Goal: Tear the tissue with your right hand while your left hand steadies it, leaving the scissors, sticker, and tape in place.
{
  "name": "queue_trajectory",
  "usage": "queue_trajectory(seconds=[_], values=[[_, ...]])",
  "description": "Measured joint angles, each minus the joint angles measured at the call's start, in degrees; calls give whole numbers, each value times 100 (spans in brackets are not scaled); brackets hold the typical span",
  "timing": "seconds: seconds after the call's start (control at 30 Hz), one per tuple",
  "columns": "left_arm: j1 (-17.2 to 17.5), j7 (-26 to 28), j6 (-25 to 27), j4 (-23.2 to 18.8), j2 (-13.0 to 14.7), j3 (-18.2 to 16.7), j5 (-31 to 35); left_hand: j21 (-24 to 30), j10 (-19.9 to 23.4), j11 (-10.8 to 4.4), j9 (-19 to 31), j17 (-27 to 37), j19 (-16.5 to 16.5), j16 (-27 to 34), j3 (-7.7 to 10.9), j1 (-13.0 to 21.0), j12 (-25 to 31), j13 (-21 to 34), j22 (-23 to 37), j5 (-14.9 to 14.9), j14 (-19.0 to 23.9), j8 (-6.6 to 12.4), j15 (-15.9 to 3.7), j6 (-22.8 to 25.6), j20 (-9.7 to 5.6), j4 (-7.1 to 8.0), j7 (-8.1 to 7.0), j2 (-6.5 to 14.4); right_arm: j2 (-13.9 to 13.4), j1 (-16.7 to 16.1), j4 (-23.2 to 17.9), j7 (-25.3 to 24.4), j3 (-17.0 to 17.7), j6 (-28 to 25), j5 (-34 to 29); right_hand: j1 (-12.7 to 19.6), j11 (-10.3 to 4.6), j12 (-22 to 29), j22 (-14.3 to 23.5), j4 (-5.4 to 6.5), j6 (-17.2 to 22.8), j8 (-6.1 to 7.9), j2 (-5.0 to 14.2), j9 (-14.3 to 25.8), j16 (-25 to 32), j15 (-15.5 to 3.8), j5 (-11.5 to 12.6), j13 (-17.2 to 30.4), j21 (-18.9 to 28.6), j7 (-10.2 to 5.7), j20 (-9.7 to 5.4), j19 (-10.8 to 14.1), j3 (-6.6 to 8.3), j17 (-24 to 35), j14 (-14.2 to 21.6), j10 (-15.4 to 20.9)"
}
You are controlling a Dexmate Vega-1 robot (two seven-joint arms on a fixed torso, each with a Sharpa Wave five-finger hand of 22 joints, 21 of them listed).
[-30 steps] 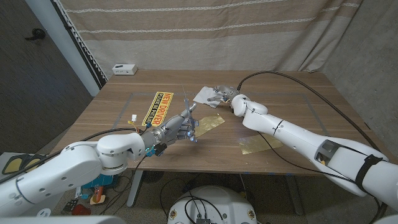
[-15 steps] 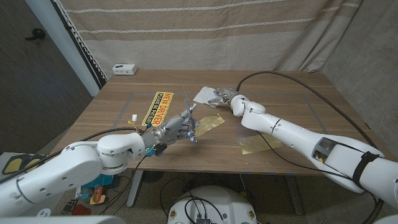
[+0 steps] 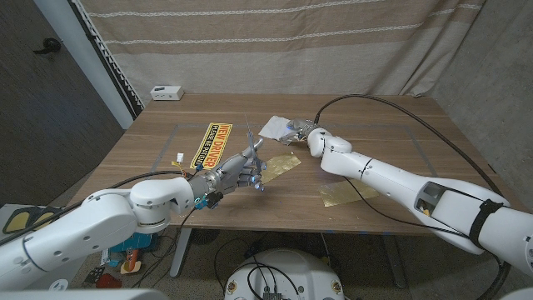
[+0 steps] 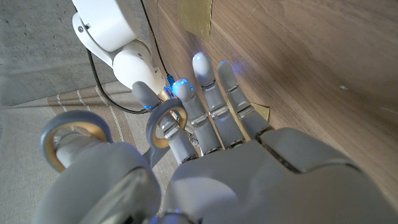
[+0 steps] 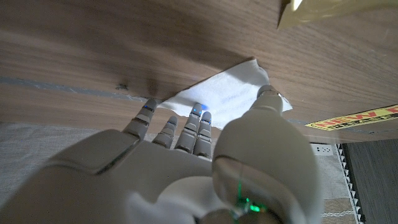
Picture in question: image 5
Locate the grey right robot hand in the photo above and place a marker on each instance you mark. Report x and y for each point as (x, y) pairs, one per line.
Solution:
(186, 186)

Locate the white tissue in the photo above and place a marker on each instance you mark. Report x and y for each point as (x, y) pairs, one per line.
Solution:
(230, 87)

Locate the yellow new driver sticker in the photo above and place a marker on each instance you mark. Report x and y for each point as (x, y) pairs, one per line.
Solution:
(351, 119)

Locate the gold foil tape sheet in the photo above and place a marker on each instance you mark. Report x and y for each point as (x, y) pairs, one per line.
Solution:
(326, 11)

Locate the white power strip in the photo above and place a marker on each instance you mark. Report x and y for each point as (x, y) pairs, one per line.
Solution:
(323, 149)

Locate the dark wooden door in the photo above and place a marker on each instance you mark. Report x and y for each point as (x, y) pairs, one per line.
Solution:
(379, 180)

